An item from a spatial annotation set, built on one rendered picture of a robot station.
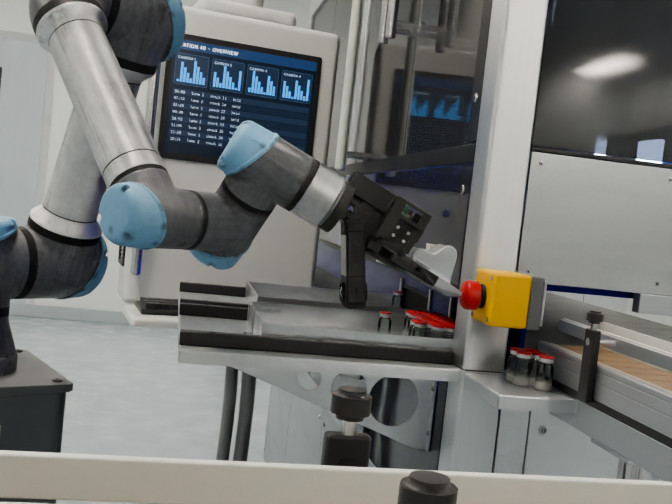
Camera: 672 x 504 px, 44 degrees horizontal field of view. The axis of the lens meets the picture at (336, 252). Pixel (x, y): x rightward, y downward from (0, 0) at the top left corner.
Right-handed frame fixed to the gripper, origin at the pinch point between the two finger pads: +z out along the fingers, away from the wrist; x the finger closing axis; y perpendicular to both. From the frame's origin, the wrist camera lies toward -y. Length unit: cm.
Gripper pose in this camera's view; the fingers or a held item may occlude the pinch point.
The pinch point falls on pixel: (449, 294)
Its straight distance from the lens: 111.5
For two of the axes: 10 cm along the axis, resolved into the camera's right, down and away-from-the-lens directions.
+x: -1.9, -0.7, 9.8
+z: 8.4, 5.1, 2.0
